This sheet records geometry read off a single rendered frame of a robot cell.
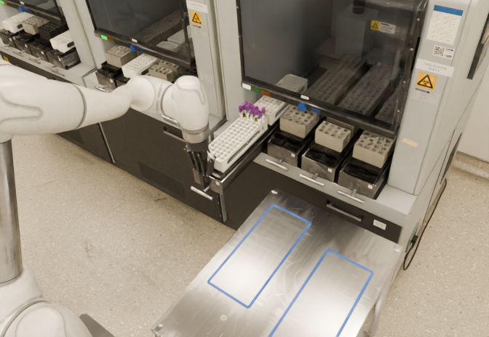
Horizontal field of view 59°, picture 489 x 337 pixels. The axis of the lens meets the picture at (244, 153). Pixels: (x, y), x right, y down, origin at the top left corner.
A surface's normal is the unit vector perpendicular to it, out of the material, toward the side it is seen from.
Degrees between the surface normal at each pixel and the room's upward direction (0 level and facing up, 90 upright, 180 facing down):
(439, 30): 90
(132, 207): 0
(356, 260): 0
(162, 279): 0
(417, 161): 90
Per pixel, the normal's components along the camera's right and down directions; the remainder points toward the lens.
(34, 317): 0.08, -0.66
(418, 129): -0.57, 0.57
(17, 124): 0.55, 0.64
